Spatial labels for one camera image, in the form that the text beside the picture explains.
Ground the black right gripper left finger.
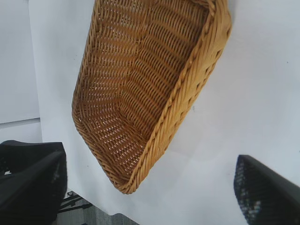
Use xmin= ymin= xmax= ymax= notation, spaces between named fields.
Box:
xmin=0 ymin=140 xmax=68 ymax=225

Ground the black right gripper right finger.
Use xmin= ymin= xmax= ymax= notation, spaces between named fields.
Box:
xmin=233 ymin=154 xmax=300 ymax=225

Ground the woven wicker basket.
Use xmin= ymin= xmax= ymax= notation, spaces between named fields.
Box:
xmin=71 ymin=0 xmax=233 ymax=195

